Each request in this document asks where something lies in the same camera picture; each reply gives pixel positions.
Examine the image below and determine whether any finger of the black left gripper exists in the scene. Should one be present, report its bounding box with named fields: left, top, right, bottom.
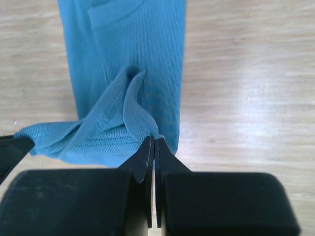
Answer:
left=0, top=135, right=34, bottom=184

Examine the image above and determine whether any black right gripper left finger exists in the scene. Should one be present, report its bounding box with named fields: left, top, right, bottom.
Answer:
left=0, top=137, right=152, bottom=236

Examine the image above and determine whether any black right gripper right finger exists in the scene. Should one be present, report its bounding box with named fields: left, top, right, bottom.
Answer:
left=156, top=139, right=300, bottom=236

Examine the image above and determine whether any blue tank top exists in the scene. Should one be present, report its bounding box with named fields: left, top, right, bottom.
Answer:
left=14, top=0, right=186, bottom=167

